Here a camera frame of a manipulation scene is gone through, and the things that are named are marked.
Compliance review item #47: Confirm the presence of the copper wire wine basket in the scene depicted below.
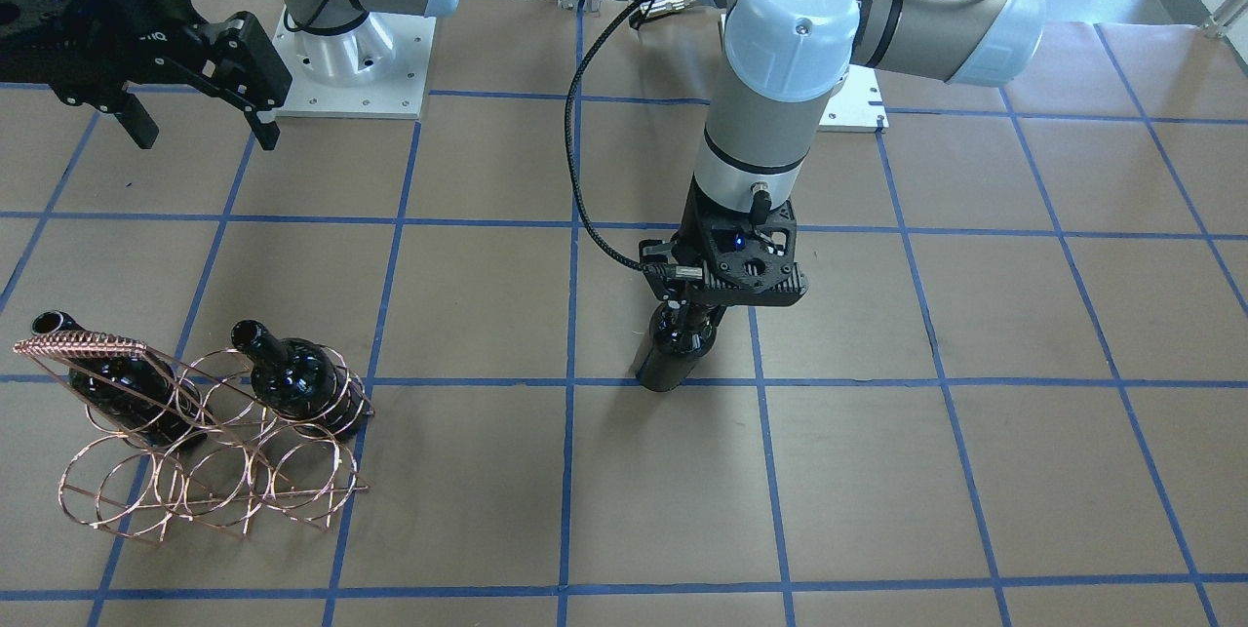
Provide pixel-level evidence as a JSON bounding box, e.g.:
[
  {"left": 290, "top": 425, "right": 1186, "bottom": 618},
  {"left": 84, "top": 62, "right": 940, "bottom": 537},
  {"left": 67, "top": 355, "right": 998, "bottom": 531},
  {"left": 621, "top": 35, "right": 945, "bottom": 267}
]
[{"left": 12, "top": 331, "right": 369, "bottom": 546}]

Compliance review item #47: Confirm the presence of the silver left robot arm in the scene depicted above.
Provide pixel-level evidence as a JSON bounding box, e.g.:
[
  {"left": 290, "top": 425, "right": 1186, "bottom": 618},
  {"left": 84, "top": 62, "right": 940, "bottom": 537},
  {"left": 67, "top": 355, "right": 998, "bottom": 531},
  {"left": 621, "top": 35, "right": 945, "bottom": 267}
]
[{"left": 641, "top": 0, "right": 1046, "bottom": 306}]

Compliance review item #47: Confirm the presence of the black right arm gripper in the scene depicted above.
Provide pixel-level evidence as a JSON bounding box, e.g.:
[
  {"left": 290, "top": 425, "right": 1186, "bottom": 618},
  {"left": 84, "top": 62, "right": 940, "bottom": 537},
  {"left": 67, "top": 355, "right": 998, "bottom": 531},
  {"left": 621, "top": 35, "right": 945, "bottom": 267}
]
[{"left": 2, "top": 0, "right": 293, "bottom": 151}]

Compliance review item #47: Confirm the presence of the wine bottle in basket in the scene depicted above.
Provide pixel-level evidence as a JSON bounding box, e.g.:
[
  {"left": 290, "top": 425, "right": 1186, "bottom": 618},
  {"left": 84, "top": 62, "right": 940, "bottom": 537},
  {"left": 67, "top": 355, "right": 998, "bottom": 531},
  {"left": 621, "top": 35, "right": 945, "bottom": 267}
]
[
  {"left": 231, "top": 320, "right": 369, "bottom": 441},
  {"left": 67, "top": 355, "right": 207, "bottom": 452}
]

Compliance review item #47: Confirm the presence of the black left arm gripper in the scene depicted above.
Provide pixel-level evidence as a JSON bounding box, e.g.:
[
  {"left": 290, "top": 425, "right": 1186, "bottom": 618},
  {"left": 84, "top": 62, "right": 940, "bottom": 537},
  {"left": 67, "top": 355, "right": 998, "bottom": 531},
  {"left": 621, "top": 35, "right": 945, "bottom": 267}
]
[{"left": 639, "top": 181, "right": 807, "bottom": 307}]

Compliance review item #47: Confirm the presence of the dark glass wine bottle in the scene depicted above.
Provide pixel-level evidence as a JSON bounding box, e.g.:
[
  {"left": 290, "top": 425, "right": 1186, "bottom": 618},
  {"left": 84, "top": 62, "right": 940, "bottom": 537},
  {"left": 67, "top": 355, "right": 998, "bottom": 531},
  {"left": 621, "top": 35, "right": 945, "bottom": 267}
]
[{"left": 636, "top": 301, "right": 728, "bottom": 392}]

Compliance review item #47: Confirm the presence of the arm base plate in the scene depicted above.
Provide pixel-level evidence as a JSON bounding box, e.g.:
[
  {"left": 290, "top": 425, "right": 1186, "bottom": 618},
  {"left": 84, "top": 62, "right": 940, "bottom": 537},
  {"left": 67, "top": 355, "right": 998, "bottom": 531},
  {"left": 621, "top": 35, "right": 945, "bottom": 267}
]
[
  {"left": 817, "top": 64, "right": 890, "bottom": 134},
  {"left": 273, "top": 12, "right": 438, "bottom": 121}
]

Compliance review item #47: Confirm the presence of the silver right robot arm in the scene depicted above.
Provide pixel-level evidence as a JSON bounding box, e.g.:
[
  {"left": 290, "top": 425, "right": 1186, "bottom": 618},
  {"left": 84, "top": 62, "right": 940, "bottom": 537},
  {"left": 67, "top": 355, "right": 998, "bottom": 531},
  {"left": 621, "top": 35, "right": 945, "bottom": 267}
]
[{"left": 2, "top": 0, "right": 459, "bottom": 150}]

